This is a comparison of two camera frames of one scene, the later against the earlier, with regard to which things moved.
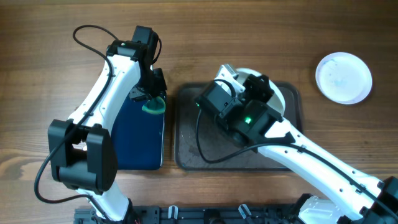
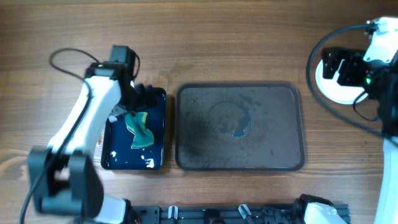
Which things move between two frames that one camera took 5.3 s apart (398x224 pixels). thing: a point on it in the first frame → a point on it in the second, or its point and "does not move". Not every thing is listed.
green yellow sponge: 156,106 → 143,136
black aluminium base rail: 241,214 does not move
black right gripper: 254,86 → 353,61
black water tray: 139,136 does not move
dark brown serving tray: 201,143 does not move
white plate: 277,99 → 332,90
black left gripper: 160,85 → 147,96
